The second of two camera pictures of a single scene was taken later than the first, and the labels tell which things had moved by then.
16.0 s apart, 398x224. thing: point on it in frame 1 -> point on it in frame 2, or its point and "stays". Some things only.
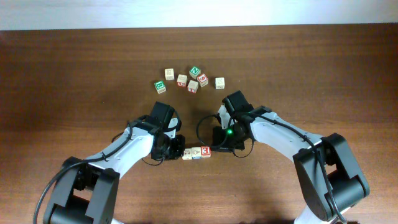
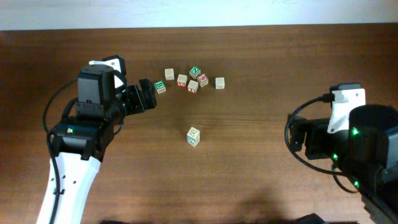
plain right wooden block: [219, 83] stays
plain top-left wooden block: [169, 74] stays
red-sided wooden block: [181, 80] stays
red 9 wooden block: [202, 79] stays
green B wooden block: [160, 86] stays
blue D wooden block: [187, 154] -> [193, 136]
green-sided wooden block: [196, 153] -> [193, 139]
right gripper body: [218, 140] -> [310, 139]
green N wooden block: [194, 71] stays
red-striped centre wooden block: [193, 86] stays
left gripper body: [171, 147] -> [131, 103]
